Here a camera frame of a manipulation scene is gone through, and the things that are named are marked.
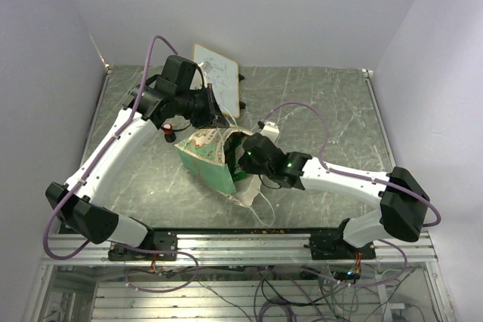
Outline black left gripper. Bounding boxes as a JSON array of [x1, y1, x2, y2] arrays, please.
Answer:
[[176, 83, 230, 129]]

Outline green paper gift bag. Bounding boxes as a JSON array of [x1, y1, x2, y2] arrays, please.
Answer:
[[175, 126, 276, 227]]

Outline green snack pouch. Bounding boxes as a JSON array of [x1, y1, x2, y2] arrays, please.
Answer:
[[223, 132, 248, 182]]

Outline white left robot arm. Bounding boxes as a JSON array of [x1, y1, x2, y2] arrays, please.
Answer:
[[46, 55, 229, 259]]

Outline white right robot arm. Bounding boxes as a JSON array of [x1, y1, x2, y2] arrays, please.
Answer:
[[240, 133, 429, 259]]

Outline small yellow-framed whiteboard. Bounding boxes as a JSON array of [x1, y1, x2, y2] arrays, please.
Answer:
[[193, 44, 242, 118]]

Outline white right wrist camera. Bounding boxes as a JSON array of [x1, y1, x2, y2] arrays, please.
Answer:
[[257, 121, 280, 144]]

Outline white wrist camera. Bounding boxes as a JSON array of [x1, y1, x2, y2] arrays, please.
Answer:
[[198, 61, 213, 74], [257, 121, 280, 144]]

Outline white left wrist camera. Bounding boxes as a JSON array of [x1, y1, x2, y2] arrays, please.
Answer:
[[198, 61, 213, 74]]

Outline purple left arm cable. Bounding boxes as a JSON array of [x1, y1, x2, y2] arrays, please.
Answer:
[[42, 35, 200, 293]]

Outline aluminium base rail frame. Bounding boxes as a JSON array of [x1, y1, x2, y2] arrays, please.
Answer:
[[41, 232, 438, 267]]

